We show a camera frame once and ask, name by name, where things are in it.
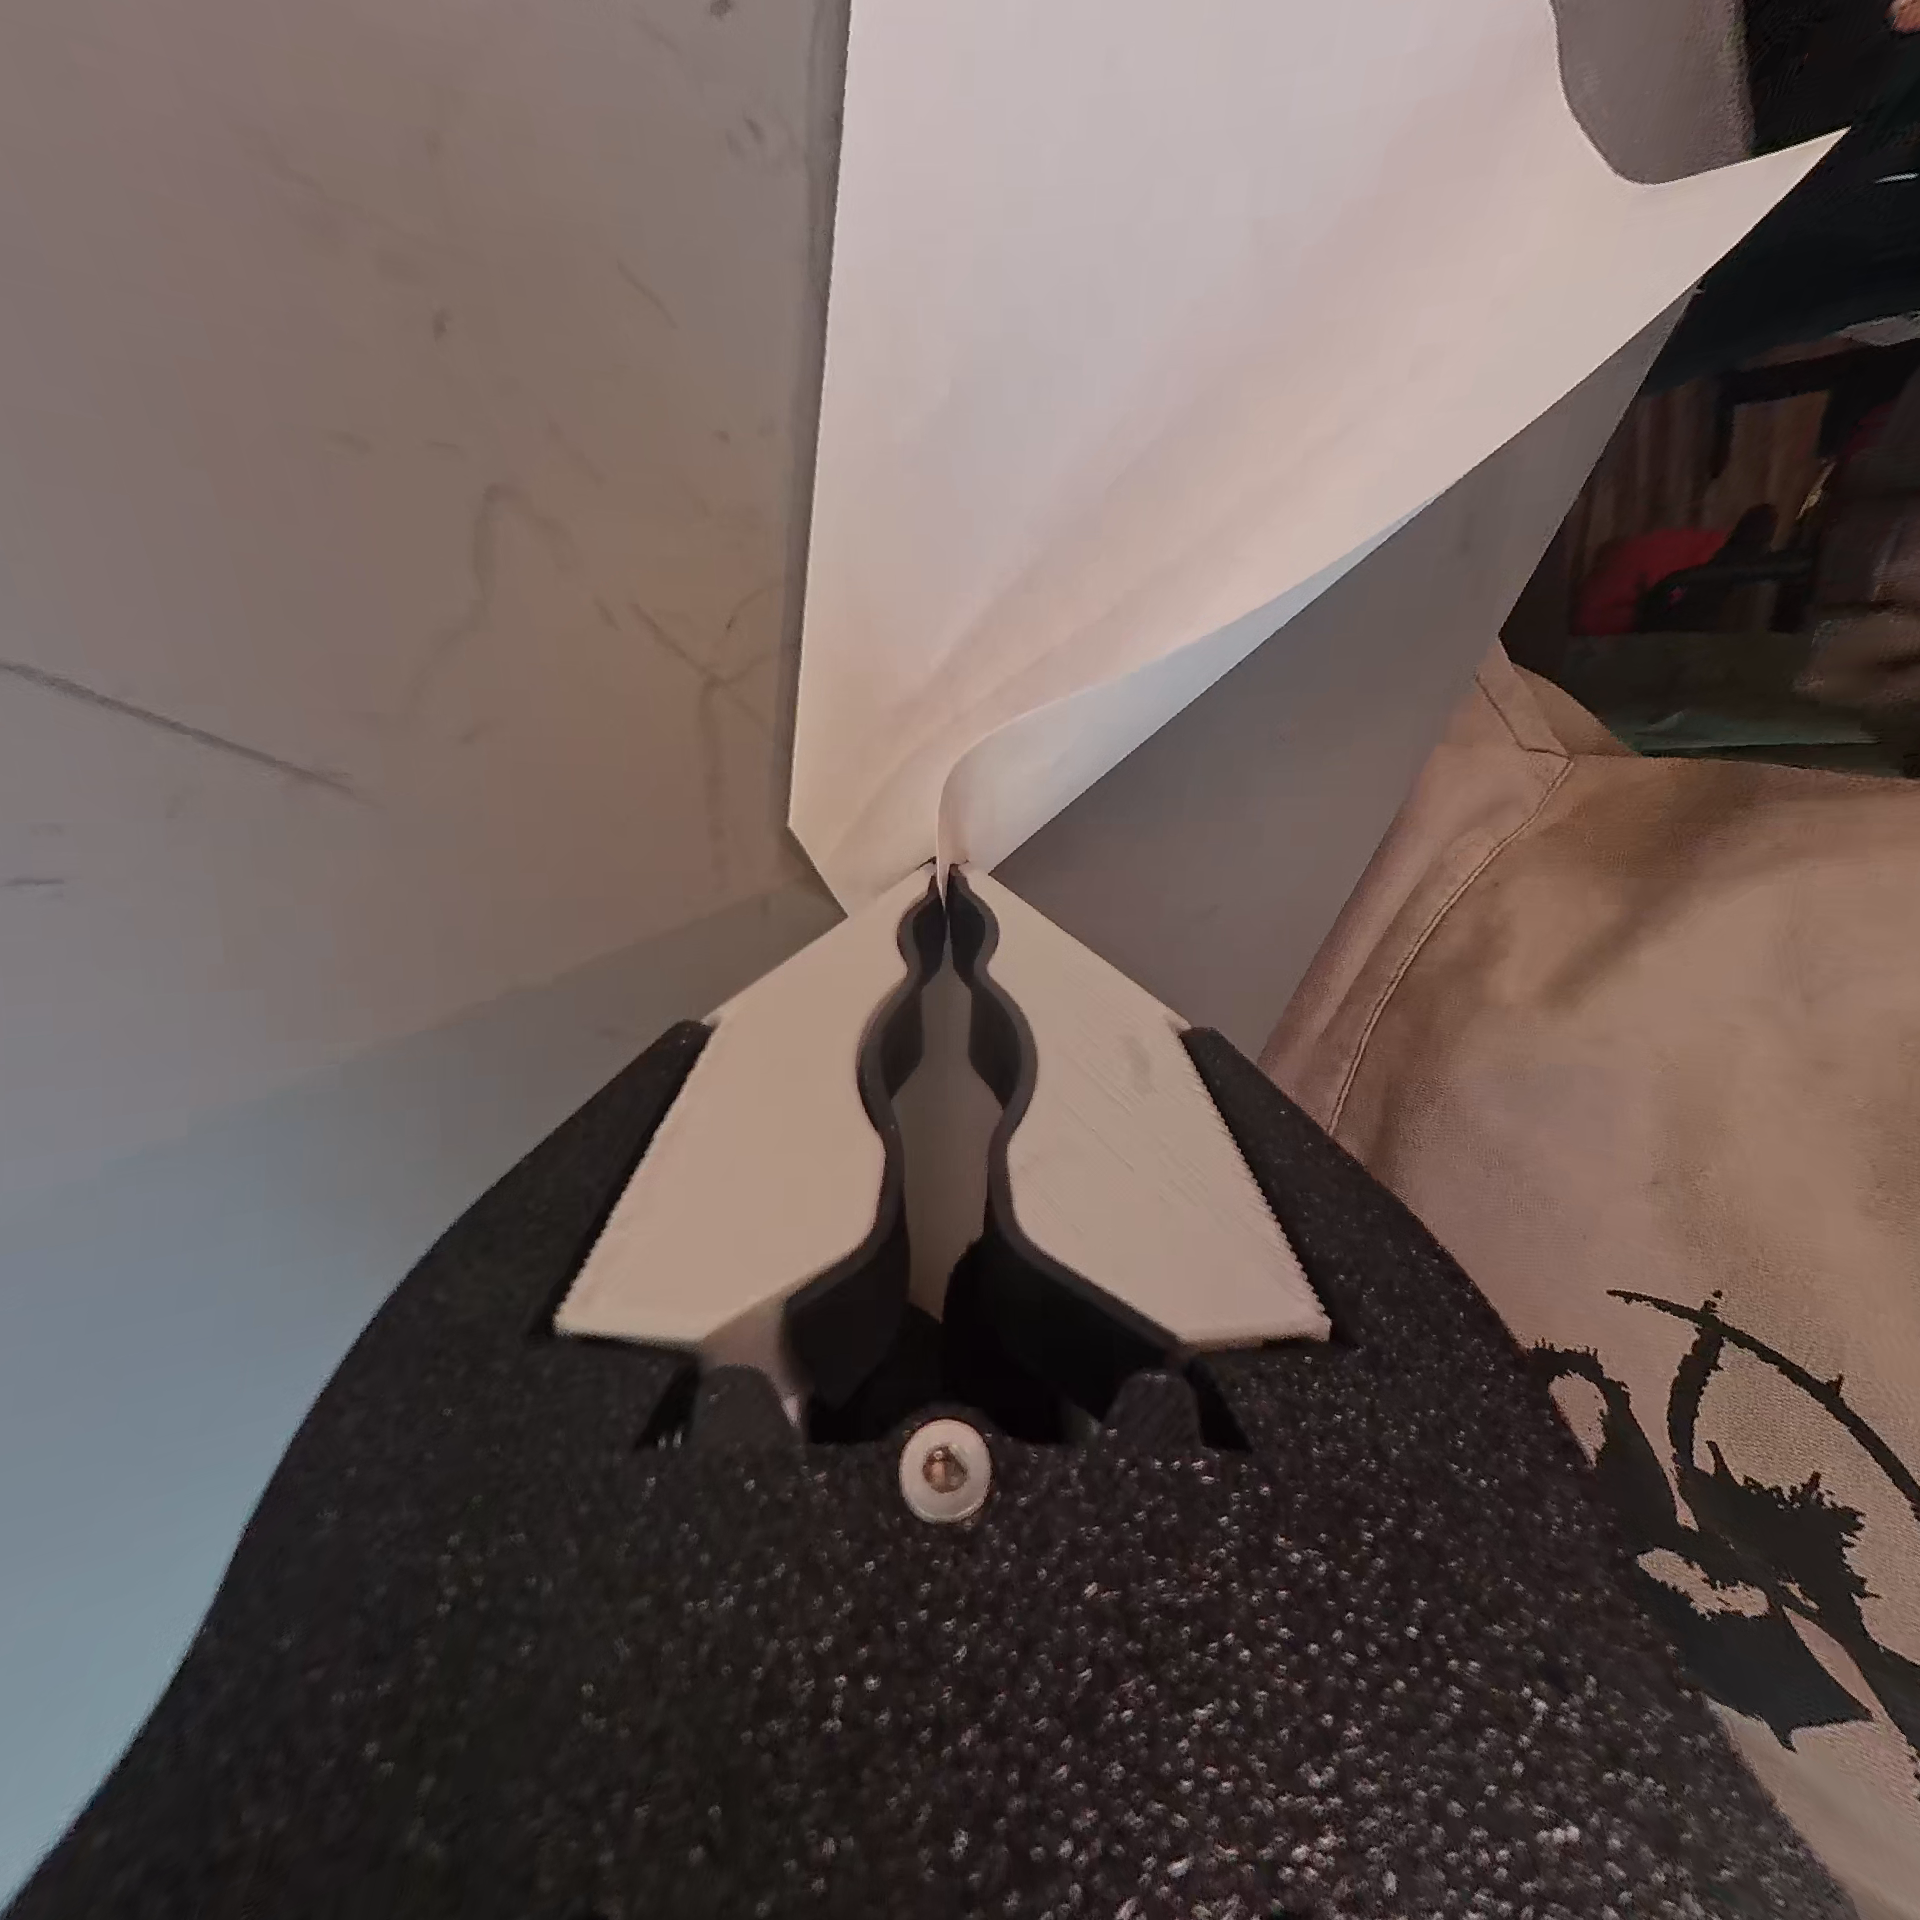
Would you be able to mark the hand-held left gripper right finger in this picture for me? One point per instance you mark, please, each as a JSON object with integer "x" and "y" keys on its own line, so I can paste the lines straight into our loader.
{"x": 1156, "y": 1184}

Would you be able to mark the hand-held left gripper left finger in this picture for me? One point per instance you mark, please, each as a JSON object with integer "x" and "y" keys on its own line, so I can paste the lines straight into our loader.
{"x": 720, "y": 1170}

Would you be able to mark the white paper sheet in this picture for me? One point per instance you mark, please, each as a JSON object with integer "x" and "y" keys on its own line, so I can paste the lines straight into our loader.
{"x": 1125, "y": 375}

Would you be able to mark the person's beige sweatshirt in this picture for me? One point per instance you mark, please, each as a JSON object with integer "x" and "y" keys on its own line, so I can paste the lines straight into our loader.
{"x": 1652, "y": 1050}

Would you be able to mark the red bin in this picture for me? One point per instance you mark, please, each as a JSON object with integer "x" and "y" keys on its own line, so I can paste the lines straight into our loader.
{"x": 1652, "y": 580}

